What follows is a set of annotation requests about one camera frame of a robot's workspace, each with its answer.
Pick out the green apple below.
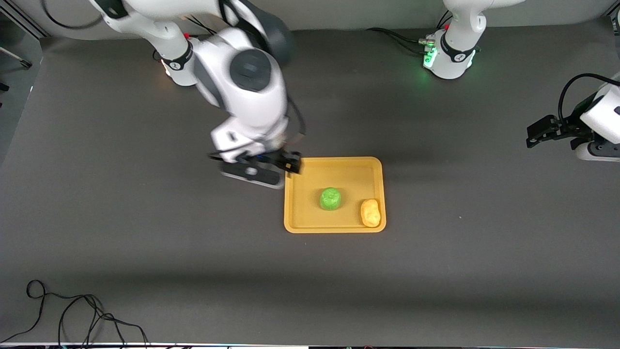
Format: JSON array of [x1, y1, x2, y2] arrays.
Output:
[[319, 187, 342, 211]]

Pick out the yellow potato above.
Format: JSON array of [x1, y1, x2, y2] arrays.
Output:
[[360, 198, 382, 228]]

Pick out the yellow plastic tray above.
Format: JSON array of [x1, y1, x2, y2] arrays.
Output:
[[284, 157, 387, 234]]

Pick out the dark grey table mat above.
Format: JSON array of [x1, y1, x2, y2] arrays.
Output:
[[0, 17, 620, 346]]

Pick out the black right base cable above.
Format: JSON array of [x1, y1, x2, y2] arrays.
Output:
[[184, 15, 218, 37]]

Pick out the aluminium frame rail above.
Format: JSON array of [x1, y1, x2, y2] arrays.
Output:
[[0, 0, 51, 68]]

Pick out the loose black cable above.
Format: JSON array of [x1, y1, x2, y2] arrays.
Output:
[[0, 280, 151, 349]]

